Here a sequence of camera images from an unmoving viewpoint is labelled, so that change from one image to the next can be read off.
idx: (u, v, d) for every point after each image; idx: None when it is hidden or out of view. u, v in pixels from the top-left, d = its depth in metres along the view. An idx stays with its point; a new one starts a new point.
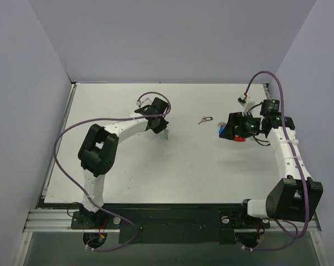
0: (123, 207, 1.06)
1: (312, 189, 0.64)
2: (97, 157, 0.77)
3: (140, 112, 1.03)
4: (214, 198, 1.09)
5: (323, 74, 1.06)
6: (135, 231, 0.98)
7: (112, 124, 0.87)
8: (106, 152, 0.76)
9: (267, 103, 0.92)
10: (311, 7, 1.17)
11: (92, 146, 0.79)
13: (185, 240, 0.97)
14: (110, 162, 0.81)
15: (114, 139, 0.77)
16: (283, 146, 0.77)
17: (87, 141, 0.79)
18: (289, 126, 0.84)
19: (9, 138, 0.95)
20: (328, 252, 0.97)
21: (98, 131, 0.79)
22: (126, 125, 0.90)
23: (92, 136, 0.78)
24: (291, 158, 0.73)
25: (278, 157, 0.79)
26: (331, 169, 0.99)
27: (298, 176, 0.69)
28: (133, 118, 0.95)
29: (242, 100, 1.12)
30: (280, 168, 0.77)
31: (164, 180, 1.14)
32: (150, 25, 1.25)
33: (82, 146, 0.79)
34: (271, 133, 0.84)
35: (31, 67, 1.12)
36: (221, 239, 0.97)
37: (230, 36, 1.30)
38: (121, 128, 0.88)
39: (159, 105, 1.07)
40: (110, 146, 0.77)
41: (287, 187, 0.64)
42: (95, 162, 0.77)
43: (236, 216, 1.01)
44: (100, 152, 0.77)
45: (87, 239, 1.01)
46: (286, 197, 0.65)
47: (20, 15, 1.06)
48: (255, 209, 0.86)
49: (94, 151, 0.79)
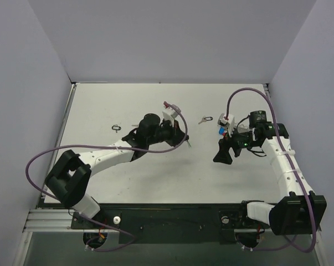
0: (122, 207, 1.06)
1: (315, 203, 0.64)
2: (65, 189, 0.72)
3: (129, 140, 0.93)
4: (214, 198, 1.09)
5: (324, 75, 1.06)
6: (135, 231, 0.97)
7: (89, 153, 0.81)
8: (73, 186, 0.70)
9: (254, 114, 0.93)
10: (311, 7, 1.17)
11: (61, 174, 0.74)
13: (185, 240, 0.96)
14: (80, 195, 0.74)
15: (86, 173, 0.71)
16: (281, 158, 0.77)
17: (56, 168, 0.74)
18: (283, 134, 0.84)
19: (9, 139, 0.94)
20: (328, 251, 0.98)
21: (71, 158, 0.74)
22: (106, 154, 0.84)
23: (62, 163, 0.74)
24: (290, 172, 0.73)
25: (276, 170, 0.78)
26: (332, 170, 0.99)
27: (300, 192, 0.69)
28: (117, 146, 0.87)
29: (223, 123, 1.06)
30: (279, 182, 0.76)
31: (164, 180, 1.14)
32: (150, 25, 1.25)
33: (50, 172, 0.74)
34: (267, 145, 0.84)
35: (31, 67, 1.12)
36: (222, 239, 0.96)
37: (230, 36, 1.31)
38: (99, 158, 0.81)
39: (147, 131, 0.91)
40: (78, 179, 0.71)
41: (290, 205, 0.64)
42: (61, 195, 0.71)
43: (236, 217, 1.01)
44: (67, 184, 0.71)
45: (87, 239, 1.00)
46: (292, 215, 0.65)
47: (20, 15, 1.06)
48: (255, 213, 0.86)
49: (62, 180, 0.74)
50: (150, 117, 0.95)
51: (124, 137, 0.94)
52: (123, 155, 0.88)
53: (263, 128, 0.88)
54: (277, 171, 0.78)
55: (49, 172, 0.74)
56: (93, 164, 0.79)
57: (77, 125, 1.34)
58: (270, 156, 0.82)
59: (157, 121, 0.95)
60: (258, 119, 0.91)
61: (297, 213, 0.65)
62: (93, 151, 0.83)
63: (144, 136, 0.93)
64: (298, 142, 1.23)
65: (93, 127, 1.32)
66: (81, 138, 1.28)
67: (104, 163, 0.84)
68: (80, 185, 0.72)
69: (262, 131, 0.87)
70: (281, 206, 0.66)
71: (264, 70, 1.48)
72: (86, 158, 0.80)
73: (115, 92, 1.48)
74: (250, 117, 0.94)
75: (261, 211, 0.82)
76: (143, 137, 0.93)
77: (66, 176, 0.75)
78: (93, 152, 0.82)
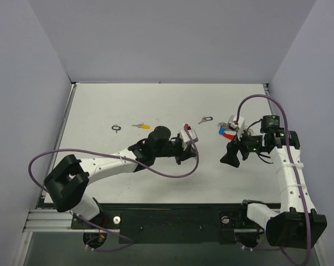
0: (122, 207, 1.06)
1: (315, 222, 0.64)
2: (61, 193, 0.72)
3: (135, 151, 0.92)
4: (213, 198, 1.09)
5: (324, 75, 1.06)
6: (135, 231, 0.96)
7: (91, 160, 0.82)
8: (69, 192, 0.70)
9: (267, 118, 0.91)
10: (311, 6, 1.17)
11: (60, 178, 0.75)
13: (185, 241, 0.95)
14: (75, 201, 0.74)
15: (82, 180, 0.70)
16: (287, 169, 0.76)
17: (56, 171, 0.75)
18: (294, 144, 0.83)
19: (9, 139, 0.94)
20: (328, 251, 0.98)
21: (72, 163, 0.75)
22: (108, 163, 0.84)
23: (62, 167, 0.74)
24: (294, 187, 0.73)
25: (281, 182, 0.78)
26: (332, 170, 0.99)
27: (301, 208, 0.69)
28: (121, 157, 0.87)
29: (232, 127, 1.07)
30: (282, 193, 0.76)
31: (164, 180, 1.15)
32: (150, 25, 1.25)
33: (50, 173, 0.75)
34: (275, 154, 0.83)
35: (31, 68, 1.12)
36: (222, 239, 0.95)
37: (230, 36, 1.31)
38: (99, 167, 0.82)
39: (154, 143, 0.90)
40: (73, 187, 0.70)
41: (289, 220, 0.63)
42: (57, 198, 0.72)
43: (236, 216, 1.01)
44: (64, 189, 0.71)
45: (87, 239, 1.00)
46: (289, 229, 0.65)
47: (20, 15, 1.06)
48: (255, 216, 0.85)
49: (60, 183, 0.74)
50: (160, 129, 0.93)
51: (130, 147, 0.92)
52: (126, 165, 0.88)
53: (274, 134, 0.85)
54: (281, 183, 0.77)
55: (50, 174, 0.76)
56: (93, 173, 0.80)
57: (77, 125, 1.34)
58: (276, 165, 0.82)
59: (167, 134, 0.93)
60: (270, 124, 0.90)
61: (295, 227, 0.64)
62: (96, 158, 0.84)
63: (152, 148, 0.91)
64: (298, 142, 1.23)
65: (93, 127, 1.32)
66: (81, 138, 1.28)
67: (105, 172, 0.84)
68: (76, 192, 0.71)
69: (273, 137, 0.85)
70: (279, 219, 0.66)
71: (264, 70, 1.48)
72: (87, 165, 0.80)
73: (115, 92, 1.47)
74: (262, 121, 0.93)
75: (260, 214, 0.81)
76: (151, 149, 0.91)
77: (65, 180, 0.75)
78: (94, 160, 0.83)
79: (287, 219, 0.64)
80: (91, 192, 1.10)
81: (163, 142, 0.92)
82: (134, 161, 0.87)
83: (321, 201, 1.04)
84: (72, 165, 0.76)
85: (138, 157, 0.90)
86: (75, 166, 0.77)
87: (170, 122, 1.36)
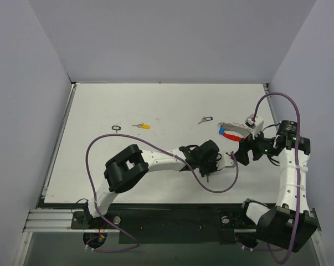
0: (123, 207, 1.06)
1: (304, 222, 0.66)
2: (121, 177, 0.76)
3: (184, 152, 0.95)
4: (214, 198, 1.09)
5: (324, 75, 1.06)
6: (135, 230, 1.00)
7: (150, 153, 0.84)
8: (129, 177, 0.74)
9: (284, 122, 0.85)
10: (310, 8, 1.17)
11: (122, 163, 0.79)
13: (186, 240, 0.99)
14: (129, 187, 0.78)
15: (143, 170, 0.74)
16: (290, 169, 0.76)
17: (120, 155, 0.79)
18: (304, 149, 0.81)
19: (9, 138, 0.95)
20: (328, 251, 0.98)
21: (135, 152, 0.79)
22: (164, 158, 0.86)
23: (127, 153, 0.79)
24: (293, 186, 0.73)
25: (282, 180, 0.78)
26: (332, 170, 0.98)
27: (294, 207, 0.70)
28: (174, 154, 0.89)
29: (250, 124, 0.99)
30: (279, 192, 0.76)
31: (164, 180, 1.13)
32: (150, 26, 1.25)
33: (114, 156, 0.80)
34: (283, 154, 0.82)
35: (31, 68, 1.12)
36: (222, 239, 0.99)
37: (230, 36, 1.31)
38: (157, 160, 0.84)
39: (206, 152, 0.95)
40: (135, 174, 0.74)
41: (279, 213, 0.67)
42: (116, 180, 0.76)
43: (236, 217, 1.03)
44: (125, 173, 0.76)
45: (87, 239, 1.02)
46: (278, 222, 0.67)
47: (20, 15, 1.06)
48: (253, 216, 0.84)
49: (121, 167, 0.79)
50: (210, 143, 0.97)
51: (181, 147, 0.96)
52: (175, 164, 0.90)
53: (288, 138, 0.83)
54: (282, 182, 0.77)
55: (113, 157, 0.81)
56: (151, 164, 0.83)
57: (78, 124, 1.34)
58: (281, 165, 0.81)
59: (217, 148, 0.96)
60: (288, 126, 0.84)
61: (283, 224, 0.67)
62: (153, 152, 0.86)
63: (201, 155, 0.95)
64: None
65: (93, 127, 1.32)
66: (82, 138, 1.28)
67: (158, 166, 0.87)
68: (134, 179, 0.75)
69: (286, 141, 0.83)
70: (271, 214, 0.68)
71: (264, 70, 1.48)
72: (147, 157, 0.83)
73: (115, 92, 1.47)
74: (280, 123, 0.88)
75: (257, 214, 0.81)
76: (199, 156, 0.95)
77: (125, 165, 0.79)
78: (153, 153, 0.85)
79: (278, 212, 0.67)
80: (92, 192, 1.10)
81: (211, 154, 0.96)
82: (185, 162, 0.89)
83: (321, 201, 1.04)
84: (135, 154, 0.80)
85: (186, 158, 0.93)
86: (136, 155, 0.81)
87: (170, 122, 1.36)
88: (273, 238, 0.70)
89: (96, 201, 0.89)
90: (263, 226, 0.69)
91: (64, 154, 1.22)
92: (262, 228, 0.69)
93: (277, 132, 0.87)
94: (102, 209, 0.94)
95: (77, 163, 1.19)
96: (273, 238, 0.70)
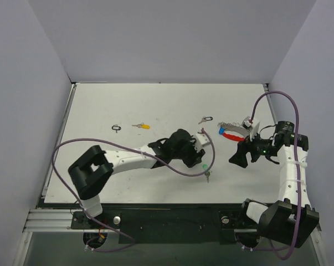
0: (123, 207, 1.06)
1: (306, 217, 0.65)
2: (85, 180, 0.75)
3: (154, 147, 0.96)
4: (214, 198, 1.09)
5: (323, 75, 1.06)
6: (135, 230, 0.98)
7: (114, 152, 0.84)
8: (94, 180, 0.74)
9: (281, 123, 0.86)
10: (310, 8, 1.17)
11: (85, 167, 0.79)
13: (185, 240, 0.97)
14: (97, 190, 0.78)
15: (107, 170, 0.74)
16: (290, 165, 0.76)
17: (82, 160, 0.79)
18: (302, 146, 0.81)
19: (9, 139, 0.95)
20: (328, 252, 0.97)
21: (97, 154, 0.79)
22: (130, 157, 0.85)
23: (88, 156, 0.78)
24: (293, 182, 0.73)
25: (282, 176, 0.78)
26: (331, 170, 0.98)
27: (296, 201, 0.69)
28: (142, 152, 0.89)
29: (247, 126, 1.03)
30: (280, 188, 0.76)
31: (164, 181, 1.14)
32: (150, 26, 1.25)
33: (77, 160, 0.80)
34: (282, 151, 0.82)
35: (31, 68, 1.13)
36: (222, 239, 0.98)
37: (230, 36, 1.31)
38: (122, 159, 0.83)
39: (176, 143, 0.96)
40: (99, 176, 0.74)
41: (283, 211, 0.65)
42: (80, 185, 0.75)
43: (236, 216, 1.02)
44: (90, 177, 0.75)
45: (87, 239, 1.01)
46: (281, 219, 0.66)
47: (20, 15, 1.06)
48: (253, 214, 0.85)
49: (85, 171, 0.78)
50: (182, 132, 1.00)
51: (150, 144, 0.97)
52: (145, 161, 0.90)
53: (285, 135, 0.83)
54: (282, 178, 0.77)
55: (76, 161, 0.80)
56: (116, 164, 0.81)
57: (77, 124, 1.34)
58: (281, 162, 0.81)
59: (188, 138, 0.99)
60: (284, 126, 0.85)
61: (286, 220, 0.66)
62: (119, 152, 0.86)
63: (171, 148, 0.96)
64: None
65: (93, 127, 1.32)
66: (82, 138, 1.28)
67: (126, 165, 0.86)
68: (99, 182, 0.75)
69: (284, 137, 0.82)
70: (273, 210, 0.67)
71: (264, 70, 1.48)
72: (111, 157, 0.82)
73: (115, 92, 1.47)
74: (277, 123, 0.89)
75: (257, 213, 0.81)
76: (170, 148, 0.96)
77: (88, 168, 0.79)
78: (118, 153, 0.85)
79: (281, 208, 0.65)
80: None
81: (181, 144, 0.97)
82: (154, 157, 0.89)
83: (321, 201, 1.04)
84: (97, 156, 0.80)
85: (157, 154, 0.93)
86: (98, 158, 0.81)
87: (170, 122, 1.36)
88: (276, 234, 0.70)
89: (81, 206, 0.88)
90: (265, 224, 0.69)
91: (64, 154, 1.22)
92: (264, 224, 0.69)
93: (275, 132, 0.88)
94: (92, 211, 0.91)
95: None
96: (275, 233, 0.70)
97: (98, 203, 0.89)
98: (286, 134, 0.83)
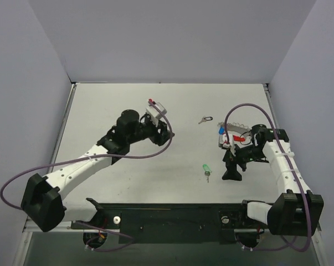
0: (122, 207, 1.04)
1: (312, 203, 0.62)
2: (37, 214, 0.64)
3: (106, 142, 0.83)
4: (214, 198, 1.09)
5: (323, 75, 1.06)
6: (134, 230, 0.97)
7: (58, 172, 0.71)
8: (46, 211, 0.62)
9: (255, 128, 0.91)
10: (309, 8, 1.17)
11: (34, 198, 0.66)
13: (185, 240, 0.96)
14: (57, 218, 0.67)
15: (55, 197, 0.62)
16: (280, 158, 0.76)
17: (26, 193, 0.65)
18: (283, 138, 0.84)
19: (8, 139, 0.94)
20: (328, 251, 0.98)
21: (39, 183, 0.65)
22: (77, 169, 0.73)
23: (30, 189, 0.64)
24: (288, 172, 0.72)
25: (276, 170, 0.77)
26: (330, 171, 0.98)
27: (298, 190, 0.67)
28: (89, 156, 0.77)
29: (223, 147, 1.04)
30: (278, 182, 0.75)
31: (164, 181, 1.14)
32: (150, 26, 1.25)
33: (24, 198, 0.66)
34: (267, 148, 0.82)
35: (31, 68, 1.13)
36: (222, 239, 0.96)
37: (230, 37, 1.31)
38: (70, 175, 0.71)
39: (126, 129, 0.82)
40: (50, 204, 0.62)
41: (288, 202, 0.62)
42: (35, 220, 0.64)
43: (236, 217, 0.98)
44: (40, 209, 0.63)
45: (87, 239, 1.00)
46: (288, 211, 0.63)
47: (20, 15, 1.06)
48: (256, 212, 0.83)
49: (37, 204, 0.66)
50: (128, 114, 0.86)
51: (99, 141, 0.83)
52: (98, 164, 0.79)
53: (264, 134, 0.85)
54: (277, 172, 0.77)
55: (23, 198, 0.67)
56: (64, 184, 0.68)
57: (78, 124, 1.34)
58: (269, 157, 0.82)
59: (135, 118, 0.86)
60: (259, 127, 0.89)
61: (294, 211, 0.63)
62: (63, 168, 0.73)
63: (123, 134, 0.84)
64: (298, 142, 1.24)
65: (93, 127, 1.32)
66: (82, 138, 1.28)
67: (77, 180, 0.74)
68: (53, 210, 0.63)
69: (264, 136, 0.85)
70: (279, 205, 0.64)
71: (264, 70, 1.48)
72: (55, 180, 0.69)
73: (115, 92, 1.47)
74: (252, 127, 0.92)
75: (261, 212, 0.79)
76: (124, 136, 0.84)
77: (40, 198, 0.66)
78: (62, 170, 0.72)
79: (286, 201, 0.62)
80: (92, 192, 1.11)
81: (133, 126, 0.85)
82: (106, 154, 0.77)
83: None
84: (41, 184, 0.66)
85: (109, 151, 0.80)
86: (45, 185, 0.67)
87: (170, 122, 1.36)
88: (288, 228, 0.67)
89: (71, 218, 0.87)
90: (276, 220, 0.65)
91: (63, 154, 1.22)
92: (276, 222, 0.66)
93: (253, 135, 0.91)
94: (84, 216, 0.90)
95: None
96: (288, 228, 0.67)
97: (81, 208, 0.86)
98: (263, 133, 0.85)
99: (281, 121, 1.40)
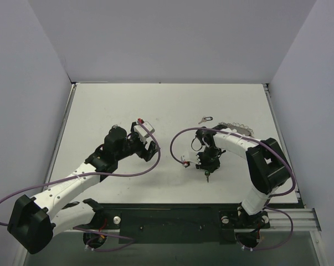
0: (123, 207, 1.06)
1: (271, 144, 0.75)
2: (26, 234, 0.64)
3: (93, 159, 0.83)
4: (212, 198, 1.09)
5: (322, 76, 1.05)
6: (135, 231, 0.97)
7: (47, 192, 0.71)
8: (34, 233, 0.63)
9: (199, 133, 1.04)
10: (310, 8, 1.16)
11: (22, 220, 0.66)
13: (185, 241, 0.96)
14: (47, 237, 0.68)
15: (43, 218, 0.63)
16: (229, 137, 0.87)
17: (14, 216, 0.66)
18: (223, 127, 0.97)
19: (9, 139, 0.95)
20: (327, 252, 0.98)
21: (27, 204, 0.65)
22: (66, 189, 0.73)
23: (17, 211, 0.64)
24: (240, 139, 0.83)
25: (233, 148, 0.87)
26: (330, 172, 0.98)
27: (255, 143, 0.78)
28: (78, 174, 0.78)
29: (188, 163, 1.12)
30: (240, 153, 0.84)
31: (164, 180, 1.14)
32: (150, 26, 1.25)
33: (11, 219, 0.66)
34: (216, 139, 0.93)
35: (32, 70, 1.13)
36: (221, 239, 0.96)
37: (230, 37, 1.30)
38: (58, 195, 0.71)
39: (114, 146, 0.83)
40: (39, 225, 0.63)
41: (255, 154, 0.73)
42: (25, 240, 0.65)
43: (236, 216, 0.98)
44: (29, 230, 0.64)
45: (87, 239, 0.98)
46: (262, 161, 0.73)
47: (20, 16, 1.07)
48: (247, 199, 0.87)
49: (25, 225, 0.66)
50: (115, 131, 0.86)
51: (86, 160, 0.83)
52: (87, 182, 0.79)
53: (209, 134, 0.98)
54: (234, 148, 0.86)
55: (10, 220, 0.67)
56: (52, 204, 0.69)
57: (78, 125, 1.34)
58: (223, 144, 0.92)
59: (124, 134, 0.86)
60: (202, 131, 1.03)
61: (263, 159, 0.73)
62: (51, 188, 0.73)
63: (112, 152, 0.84)
64: (298, 143, 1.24)
65: (93, 128, 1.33)
66: (81, 138, 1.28)
67: (66, 199, 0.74)
68: (42, 229, 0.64)
69: (210, 134, 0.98)
70: (251, 163, 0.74)
71: (264, 70, 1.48)
72: (44, 201, 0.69)
73: (114, 92, 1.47)
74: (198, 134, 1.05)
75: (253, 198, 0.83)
76: (112, 153, 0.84)
77: (27, 219, 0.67)
78: (51, 190, 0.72)
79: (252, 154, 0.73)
80: (92, 192, 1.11)
81: (121, 143, 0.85)
82: (94, 173, 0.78)
83: (321, 201, 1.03)
84: (28, 206, 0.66)
85: (98, 169, 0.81)
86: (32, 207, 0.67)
87: (170, 122, 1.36)
88: (276, 180, 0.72)
89: (72, 227, 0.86)
90: (260, 177, 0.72)
91: (63, 154, 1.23)
92: (261, 179, 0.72)
93: (201, 139, 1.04)
94: (85, 219, 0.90)
95: (76, 164, 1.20)
96: (276, 180, 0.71)
97: (76, 212, 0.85)
98: (208, 134, 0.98)
99: (281, 121, 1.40)
